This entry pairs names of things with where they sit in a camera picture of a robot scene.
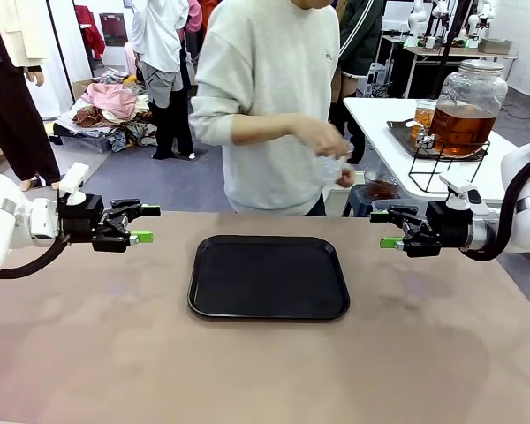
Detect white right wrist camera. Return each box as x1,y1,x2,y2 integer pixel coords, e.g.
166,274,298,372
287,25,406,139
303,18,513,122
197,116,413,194
438,172,485,211

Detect dark tray under dispenser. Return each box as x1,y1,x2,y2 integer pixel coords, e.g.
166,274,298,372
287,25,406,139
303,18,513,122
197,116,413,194
386,117,489,163

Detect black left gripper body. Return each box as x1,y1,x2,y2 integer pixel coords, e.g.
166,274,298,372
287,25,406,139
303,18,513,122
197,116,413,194
56,193,117,245

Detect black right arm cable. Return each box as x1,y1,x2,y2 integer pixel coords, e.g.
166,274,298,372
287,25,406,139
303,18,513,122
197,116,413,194
460,154,530,263

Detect black plastic serving tray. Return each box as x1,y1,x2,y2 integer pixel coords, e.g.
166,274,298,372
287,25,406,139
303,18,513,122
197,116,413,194
187,235,351,322

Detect hanging pink garment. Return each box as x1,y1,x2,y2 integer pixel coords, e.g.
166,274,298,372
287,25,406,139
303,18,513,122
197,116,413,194
183,0,203,34

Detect person's left hand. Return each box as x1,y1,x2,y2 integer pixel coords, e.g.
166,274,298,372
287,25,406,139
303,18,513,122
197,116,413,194
334,169,358,189

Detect grey metal box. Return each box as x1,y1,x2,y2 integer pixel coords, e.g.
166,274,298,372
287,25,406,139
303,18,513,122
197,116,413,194
477,37,513,56

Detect glass drink dispenser jar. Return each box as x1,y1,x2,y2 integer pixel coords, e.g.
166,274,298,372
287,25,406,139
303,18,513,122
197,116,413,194
414,59,509,159

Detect white side table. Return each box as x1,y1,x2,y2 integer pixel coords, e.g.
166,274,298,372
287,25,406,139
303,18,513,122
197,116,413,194
343,96,520,205

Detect person's right hand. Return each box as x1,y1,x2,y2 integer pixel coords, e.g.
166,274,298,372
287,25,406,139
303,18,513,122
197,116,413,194
306,122,351,156

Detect glass bowl with drink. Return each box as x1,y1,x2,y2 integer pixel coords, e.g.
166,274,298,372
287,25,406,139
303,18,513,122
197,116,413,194
363,165,402,201

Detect black slanted pole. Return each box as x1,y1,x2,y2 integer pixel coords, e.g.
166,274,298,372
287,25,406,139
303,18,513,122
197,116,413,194
427,0,474,102

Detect background work table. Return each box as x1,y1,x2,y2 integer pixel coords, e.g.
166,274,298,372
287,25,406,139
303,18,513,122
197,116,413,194
382,34,520,101

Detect person in grey sweatshirt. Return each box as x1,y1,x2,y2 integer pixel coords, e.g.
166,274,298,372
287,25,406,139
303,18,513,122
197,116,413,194
187,0,342,217

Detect person in dark green jacket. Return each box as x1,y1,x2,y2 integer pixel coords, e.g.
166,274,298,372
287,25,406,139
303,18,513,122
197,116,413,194
329,0,386,165

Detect short clear iced cup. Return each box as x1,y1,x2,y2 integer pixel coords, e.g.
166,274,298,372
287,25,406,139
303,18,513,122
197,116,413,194
313,150,351,186

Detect black wire dispenser stand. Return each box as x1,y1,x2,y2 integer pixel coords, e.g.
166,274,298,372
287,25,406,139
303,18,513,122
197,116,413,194
407,137,492,196

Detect person's right forearm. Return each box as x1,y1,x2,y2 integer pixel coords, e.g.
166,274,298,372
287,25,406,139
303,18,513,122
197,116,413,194
285,114,314,146

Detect hanging red garment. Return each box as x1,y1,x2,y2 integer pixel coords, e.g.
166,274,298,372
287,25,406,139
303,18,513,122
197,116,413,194
73,4,107,62

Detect mannequin white shirt grey shorts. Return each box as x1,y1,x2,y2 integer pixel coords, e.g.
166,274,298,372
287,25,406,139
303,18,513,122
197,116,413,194
130,0,196,161

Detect clear storage bin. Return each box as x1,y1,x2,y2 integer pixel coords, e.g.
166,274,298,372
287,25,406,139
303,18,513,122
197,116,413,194
52,122,115,155

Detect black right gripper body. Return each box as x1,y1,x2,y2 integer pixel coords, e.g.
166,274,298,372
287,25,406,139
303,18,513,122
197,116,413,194
425,200,474,258

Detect pile of mixed clothes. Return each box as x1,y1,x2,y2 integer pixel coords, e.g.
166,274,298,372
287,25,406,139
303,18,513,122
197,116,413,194
72,72,159,154

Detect mannequin cream jacket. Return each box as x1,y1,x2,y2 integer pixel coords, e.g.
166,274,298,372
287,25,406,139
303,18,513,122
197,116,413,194
0,0,64,192

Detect dark wall panel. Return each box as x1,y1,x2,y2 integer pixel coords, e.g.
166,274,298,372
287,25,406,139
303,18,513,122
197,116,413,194
98,12,129,48

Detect tall clear iced cup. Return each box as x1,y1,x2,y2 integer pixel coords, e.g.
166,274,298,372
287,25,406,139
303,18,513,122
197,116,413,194
412,99,438,134

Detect dark plastic stool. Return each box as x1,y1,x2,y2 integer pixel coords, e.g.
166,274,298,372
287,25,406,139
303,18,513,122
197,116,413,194
342,184,382,218

